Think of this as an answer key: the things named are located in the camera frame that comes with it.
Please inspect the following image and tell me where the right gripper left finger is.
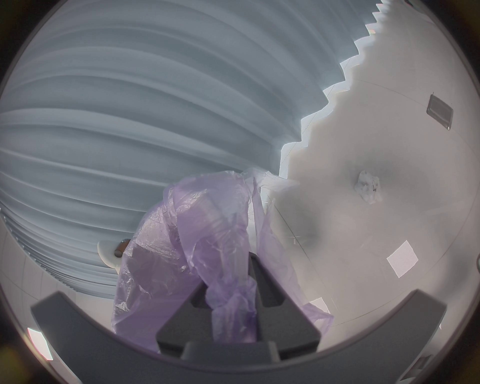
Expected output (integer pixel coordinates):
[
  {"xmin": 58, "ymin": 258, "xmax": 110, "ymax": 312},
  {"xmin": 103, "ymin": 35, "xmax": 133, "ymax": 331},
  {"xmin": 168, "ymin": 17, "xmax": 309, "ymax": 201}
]
[{"xmin": 155, "ymin": 281, "xmax": 214, "ymax": 355}]

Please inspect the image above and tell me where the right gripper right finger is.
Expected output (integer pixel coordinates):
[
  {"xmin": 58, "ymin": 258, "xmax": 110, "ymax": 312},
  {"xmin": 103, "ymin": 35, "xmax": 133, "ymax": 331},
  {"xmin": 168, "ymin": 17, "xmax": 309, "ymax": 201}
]
[{"xmin": 247, "ymin": 252, "xmax": 322, "ymax": 357}]

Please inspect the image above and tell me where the purple plastic bag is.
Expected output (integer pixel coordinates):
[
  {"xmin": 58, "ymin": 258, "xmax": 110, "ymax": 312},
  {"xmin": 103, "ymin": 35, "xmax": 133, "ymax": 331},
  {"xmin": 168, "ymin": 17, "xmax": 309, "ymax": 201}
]
[{"xmin": 110, "ymin": 169, "xmax": 334, "ymax": 354}]

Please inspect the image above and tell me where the white cushioned wooden chair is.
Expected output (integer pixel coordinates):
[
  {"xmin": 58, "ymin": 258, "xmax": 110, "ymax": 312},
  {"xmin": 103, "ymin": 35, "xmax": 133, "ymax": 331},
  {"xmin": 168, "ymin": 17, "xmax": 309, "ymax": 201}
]
[{"xmin": 97, "ymin": 238, "xmax": 133, "ymax": 271}]

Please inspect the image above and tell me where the crumpled white paper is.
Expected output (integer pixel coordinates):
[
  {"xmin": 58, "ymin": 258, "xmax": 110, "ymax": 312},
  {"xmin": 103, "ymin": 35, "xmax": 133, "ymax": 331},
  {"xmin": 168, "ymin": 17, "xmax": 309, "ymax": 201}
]
[{"xmin": 354, "ymin": 170, "xmax": 384, "ymax": 205}]

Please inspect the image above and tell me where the pale blue curtain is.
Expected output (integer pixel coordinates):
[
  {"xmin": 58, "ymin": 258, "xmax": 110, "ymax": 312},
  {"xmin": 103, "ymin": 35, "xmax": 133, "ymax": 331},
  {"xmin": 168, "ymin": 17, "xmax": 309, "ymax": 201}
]
[{"xmin": 0, "ymin": 0, "xmax": 395, "ymax": 301}]

